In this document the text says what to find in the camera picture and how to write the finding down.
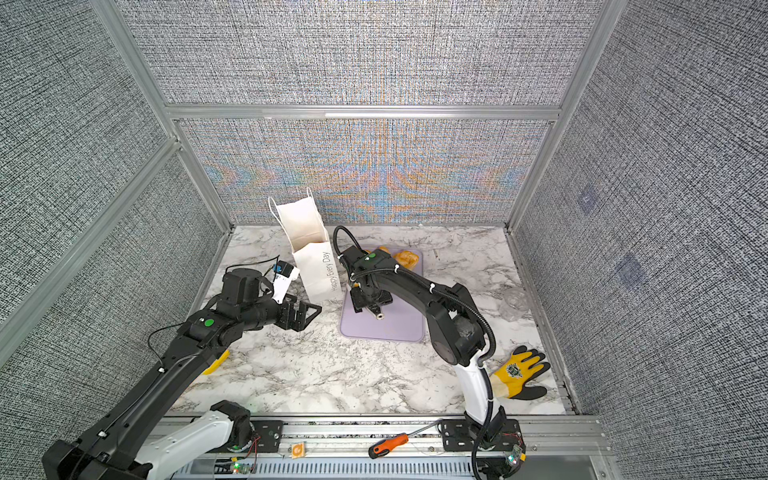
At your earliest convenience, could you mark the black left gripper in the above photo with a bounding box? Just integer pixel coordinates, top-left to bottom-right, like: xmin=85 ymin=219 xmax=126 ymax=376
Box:
xmin=243 ymin=291 xmax=324 ymax=332

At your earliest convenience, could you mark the twisted knot bread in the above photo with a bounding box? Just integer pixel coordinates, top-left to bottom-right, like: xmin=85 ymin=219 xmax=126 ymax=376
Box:
xmin=393 ymin=250 xmax=420 ymax=270

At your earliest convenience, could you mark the white paper gift bag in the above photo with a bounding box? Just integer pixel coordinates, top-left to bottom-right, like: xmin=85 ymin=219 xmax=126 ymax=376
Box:
xmin=268 ymin=189 xmax=342 ymax=304

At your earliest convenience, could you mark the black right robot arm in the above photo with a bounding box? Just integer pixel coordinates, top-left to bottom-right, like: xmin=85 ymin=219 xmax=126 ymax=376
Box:
xmin=331 ymin=226 xmax=505 ymax=446

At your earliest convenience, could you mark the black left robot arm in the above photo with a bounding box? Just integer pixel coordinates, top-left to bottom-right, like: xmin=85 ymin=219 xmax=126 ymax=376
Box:
xmin=42 ymin=268 xmax=322 ymax=479

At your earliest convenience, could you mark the lavender plastic tray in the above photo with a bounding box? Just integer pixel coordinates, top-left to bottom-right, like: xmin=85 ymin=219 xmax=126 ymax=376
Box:
xmin=338 ymin=244 xmax=427 ymax=344

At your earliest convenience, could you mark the yellow plastic scoop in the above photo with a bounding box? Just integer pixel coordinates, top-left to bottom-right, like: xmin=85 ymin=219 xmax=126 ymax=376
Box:
xmin=202 ymin=349 xmax=231 ymax=376

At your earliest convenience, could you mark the small orange tag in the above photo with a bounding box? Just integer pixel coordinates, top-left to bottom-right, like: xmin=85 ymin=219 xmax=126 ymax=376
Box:
xmin=290 ymin=442 xmax=306 ymax=459

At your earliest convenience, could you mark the yellow work glove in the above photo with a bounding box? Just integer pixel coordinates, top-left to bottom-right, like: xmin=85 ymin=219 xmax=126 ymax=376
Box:
xmin=490 ymin=345 xmax=551 ymax=401

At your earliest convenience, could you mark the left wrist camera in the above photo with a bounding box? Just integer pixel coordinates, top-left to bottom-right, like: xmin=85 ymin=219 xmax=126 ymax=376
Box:
xmin=272 ymin=260 xmax=300 ymax=304

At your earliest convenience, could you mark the aluminium front rail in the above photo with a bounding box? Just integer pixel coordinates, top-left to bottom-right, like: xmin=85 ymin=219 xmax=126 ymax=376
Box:
xmin=138 ymin=412 xmax=622 ymax=479

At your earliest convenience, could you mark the orange handled screwdriver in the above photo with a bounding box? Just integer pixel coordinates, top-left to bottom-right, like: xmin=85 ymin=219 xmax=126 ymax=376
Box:
xmin=368 ymin=421 xmax=438 ymax=460

